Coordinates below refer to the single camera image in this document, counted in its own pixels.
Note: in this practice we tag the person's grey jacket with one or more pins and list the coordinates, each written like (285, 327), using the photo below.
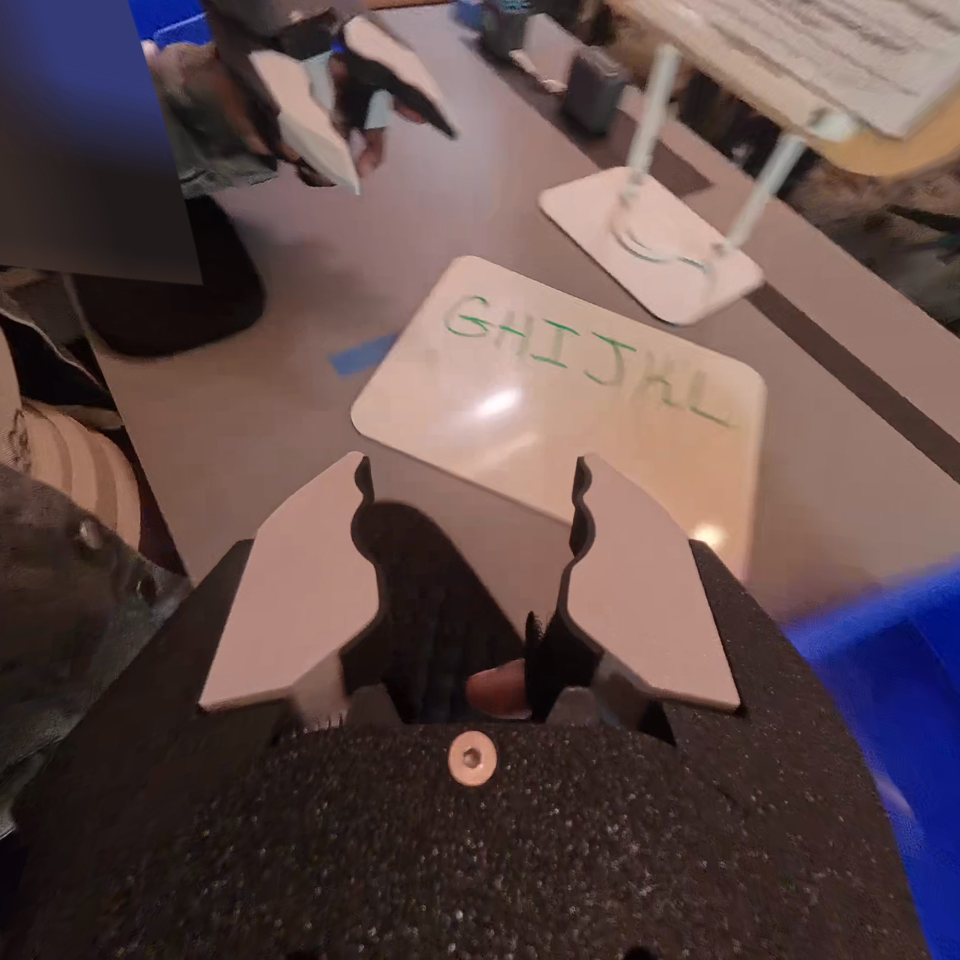
(60, 600)

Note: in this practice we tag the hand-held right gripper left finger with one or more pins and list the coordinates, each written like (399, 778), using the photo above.
(300, 600)

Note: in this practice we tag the grey box device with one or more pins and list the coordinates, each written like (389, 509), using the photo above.
(596, 90)

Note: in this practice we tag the white whiteboard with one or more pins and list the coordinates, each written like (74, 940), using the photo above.
(562, 435)

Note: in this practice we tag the white metal desk stand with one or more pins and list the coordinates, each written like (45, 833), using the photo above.
(675, 277)

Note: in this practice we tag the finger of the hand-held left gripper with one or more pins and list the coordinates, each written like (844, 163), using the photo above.
(311, 127)
(390, 56)

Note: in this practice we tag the person's striped shirt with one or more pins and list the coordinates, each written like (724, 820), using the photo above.
(45, 450)

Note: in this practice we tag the blue tape strip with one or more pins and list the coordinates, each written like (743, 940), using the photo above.
(364, 354)

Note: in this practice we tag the person's left hand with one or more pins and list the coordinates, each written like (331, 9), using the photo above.
(371, 150)

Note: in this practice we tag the dark battery charger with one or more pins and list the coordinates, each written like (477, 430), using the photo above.
(504, 26)

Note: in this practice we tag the blue plastic storage bin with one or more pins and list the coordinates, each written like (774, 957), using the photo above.
(184, 30)
(900, 712)

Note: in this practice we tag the person's left forearm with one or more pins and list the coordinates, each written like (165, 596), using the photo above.
(210, 127)

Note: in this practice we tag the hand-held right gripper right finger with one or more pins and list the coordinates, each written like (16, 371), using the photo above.
(645, 600)

